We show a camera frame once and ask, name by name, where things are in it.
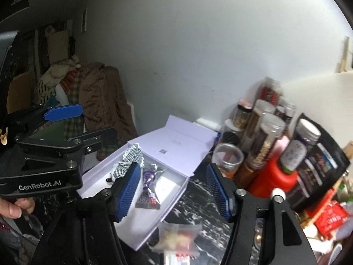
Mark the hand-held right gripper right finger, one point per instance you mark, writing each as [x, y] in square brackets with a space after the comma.
[219, 193]

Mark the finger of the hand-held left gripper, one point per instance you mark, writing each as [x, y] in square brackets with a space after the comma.
[64, 113]
[93, 138]

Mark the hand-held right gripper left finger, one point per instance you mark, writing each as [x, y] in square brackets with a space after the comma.
[128, 191]

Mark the lavender gift box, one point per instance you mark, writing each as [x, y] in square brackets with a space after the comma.
[176, 149]

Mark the person's left forearm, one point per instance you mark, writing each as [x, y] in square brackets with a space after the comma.
[13, 236]

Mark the person's left hand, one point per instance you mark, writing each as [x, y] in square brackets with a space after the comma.
[12, 208]

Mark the silver purple snack packet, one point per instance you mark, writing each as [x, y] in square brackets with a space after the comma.
[150, 183]

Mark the green plaid cloth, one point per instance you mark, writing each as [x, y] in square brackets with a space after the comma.
[73, 91]

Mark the amber plastic jar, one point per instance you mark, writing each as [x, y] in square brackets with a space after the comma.
[244, 173]

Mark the black white checkered scrunchie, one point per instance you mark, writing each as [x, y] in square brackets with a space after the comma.
[132, 154]

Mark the clear jar orange label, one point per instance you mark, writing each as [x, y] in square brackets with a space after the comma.
[229, 154]

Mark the cream fuzzy blanket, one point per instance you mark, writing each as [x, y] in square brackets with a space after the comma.
[55, 71]

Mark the brown cardboard box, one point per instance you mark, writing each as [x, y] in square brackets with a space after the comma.
[19, 88]

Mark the red plastic bottle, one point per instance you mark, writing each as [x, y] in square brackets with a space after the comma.
[273, 178]

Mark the clear snack bag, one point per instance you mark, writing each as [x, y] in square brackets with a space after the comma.
[176, 237]

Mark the tall jar brown label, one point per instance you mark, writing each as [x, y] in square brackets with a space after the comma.
[264, 146]
[259, 113]

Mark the tall cardboard sheet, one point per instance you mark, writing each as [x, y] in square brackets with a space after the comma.
[56, 45]

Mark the clear plastic jar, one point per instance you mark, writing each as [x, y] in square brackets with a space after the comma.
[229, 125]

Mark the nut jar dark lid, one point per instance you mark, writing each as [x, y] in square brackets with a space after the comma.
[241, 116]

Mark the black printed pouch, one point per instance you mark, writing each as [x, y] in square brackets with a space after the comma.
[322, 168]

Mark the silver cap bottle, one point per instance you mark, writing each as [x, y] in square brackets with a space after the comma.
[307, 131]

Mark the red snack packet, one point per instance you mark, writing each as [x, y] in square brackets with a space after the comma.
[331, 215]

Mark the tall jar red contents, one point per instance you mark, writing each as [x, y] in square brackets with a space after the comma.
[271, 91]

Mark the wooden strips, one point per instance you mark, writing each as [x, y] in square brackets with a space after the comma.
[343, 55]

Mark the white wall panel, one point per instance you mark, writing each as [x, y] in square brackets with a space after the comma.
[84, 22]

